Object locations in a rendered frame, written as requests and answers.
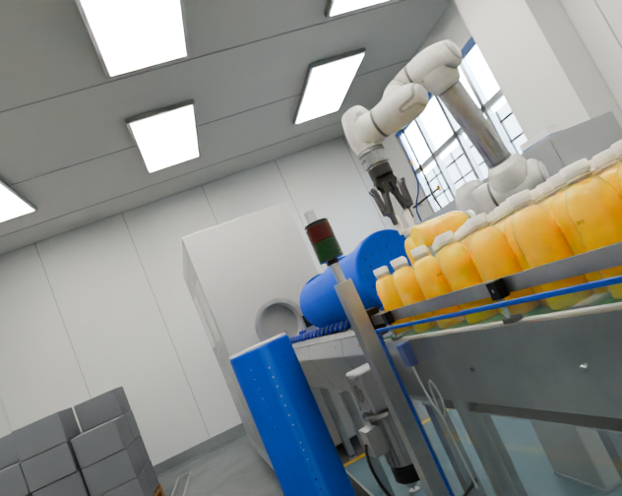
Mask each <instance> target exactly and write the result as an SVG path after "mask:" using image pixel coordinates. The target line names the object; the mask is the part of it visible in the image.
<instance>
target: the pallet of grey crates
mask: <svg viewBox="0 0 622 496"><path fill-rule="evenodd" d="M74 410H75V412H76V415H77V417H78V420H79V423H80V426H81V429H82V431H83V432H81V431H80V428H79V426H78V423H77V420H76V417H75V414H74V412H73V409H72V408H71V407H69V408H66V409H63V410H60V411H57V412H55V413H53V414H50V415H48V416H46V417H43V418H42V419H40V420H38V421H35V422H33V423H31V424H28V425H26V426H24V427H22V428H19V429H17V430H15V431H12V432H11V434H9V435H7V436H4V437H2V438H0V496H165V495H164V492H163V490H162V487H161V485H160V483H159V482H158V480H157V477H156V473H155V470H154V467H153V465H152V462H151V460H149V458H150V457H149V455H148V452H147V449H146V447H145V444H144V441H143V439H142V436H141V435H140V434H141V433H140V430H139V427H138V425H137V422H136V419H135V417H134V414H133V411H132V410H131V407H130V405H129V402H128V400H127V397H126V394H125V392H124V389H123V387H122V386H121V387H118V388H115V389H112V390H110V391H107V392H105V393H103V394H100V395H98V396H96V397H94V398H91V399H89V400H87V401H85V402H82V403H79V404H76V405H74Z"/></svg>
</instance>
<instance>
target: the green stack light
mask: <svg viewBox="0 0 622 496"><path fill-rule="evenodd" d="M312 248H313V250H314V252H315V255H316V257H317V259H318V261H319V264H320V265H323V264H326V263H327V262H328V261H330V260H332V259H334V258H336V257H340V256H342V255H343V251H342V248H341V246H340V244H339V242H338V240H337V238H336V237H335V236H331V237H328V238H326V239H324V240H321V241H319V242H318V243H316V244H314V245H313V246H312Z"/></svg>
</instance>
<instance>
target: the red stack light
mask: <svg viewBox="0 0 622 496"><path fill-rule="evenodd" d="M306 235H307V237H308V239H309V241H310V243H311V246H313V245H314V244H316V243H318V242H319V241H321V240H324V239H326V238H328V237H331V236H335V233H334V231H333V229H332V227H331V225H330V222H329V221H324V222H321V223H318V224H316V225H314V226H312V227H310V228H309V229H307V230H306Z"/></svg>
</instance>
